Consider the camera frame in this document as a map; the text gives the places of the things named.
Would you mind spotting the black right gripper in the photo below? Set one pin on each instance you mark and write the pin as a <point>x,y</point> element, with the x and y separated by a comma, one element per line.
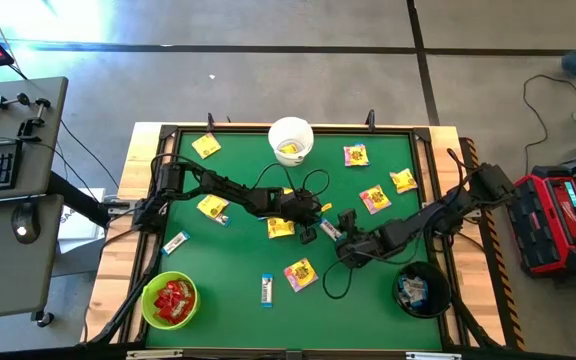
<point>360,248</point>

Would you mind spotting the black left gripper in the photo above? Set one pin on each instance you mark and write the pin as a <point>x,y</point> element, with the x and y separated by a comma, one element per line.
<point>298,206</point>

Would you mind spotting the yellow Sour Patch candy packet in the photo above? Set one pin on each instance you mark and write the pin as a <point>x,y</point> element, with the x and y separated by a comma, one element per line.
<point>212,206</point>
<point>375,199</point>
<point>300,274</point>
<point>280,227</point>
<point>403,180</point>
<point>206,145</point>
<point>288,190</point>
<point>289,148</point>
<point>356,155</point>

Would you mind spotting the black plastic bucket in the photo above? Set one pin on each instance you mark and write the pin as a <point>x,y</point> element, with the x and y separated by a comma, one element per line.
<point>438,280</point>

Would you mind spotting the red Skittles candy packet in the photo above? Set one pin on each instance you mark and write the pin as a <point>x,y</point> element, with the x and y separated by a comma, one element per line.
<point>180,307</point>
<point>173,286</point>
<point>186,289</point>
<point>165,315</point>
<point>163,300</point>

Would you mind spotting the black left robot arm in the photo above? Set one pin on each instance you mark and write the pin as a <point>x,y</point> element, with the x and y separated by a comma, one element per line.
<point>218,187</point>

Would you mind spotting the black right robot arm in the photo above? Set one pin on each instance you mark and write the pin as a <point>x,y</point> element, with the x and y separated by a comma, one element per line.
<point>433,220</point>

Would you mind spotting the green table mat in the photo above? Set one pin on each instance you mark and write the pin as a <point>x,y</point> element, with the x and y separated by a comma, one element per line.
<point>228,310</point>

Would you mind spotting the wooden table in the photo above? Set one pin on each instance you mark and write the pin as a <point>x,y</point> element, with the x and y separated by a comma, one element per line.
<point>442,136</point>

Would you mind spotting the black yellow hazard strip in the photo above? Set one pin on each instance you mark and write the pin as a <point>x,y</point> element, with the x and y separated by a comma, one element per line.
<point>504,272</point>

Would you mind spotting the lime green plastic bucket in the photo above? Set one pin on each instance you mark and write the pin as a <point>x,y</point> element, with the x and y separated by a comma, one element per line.
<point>146,305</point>

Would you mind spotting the red black power station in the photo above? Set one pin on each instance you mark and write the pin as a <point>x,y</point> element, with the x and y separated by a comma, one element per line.
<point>563,225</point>

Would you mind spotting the black desk caster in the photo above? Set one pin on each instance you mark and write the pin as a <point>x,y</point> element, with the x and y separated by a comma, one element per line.
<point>44,319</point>

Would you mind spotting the black computer mouse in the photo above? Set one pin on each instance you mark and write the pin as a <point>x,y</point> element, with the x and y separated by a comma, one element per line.
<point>25,222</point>

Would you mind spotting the grey desk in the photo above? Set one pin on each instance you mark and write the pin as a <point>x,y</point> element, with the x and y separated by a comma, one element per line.
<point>18,280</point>

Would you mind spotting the black metal table frame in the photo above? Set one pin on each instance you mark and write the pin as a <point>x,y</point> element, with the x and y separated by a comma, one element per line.
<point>348,129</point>

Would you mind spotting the black frame clamp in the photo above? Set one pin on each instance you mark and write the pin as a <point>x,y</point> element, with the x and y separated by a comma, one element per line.
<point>210,121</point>
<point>370,119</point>

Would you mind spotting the silver metal bracket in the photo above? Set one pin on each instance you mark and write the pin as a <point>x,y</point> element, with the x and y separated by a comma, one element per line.
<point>154,354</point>
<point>433,356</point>

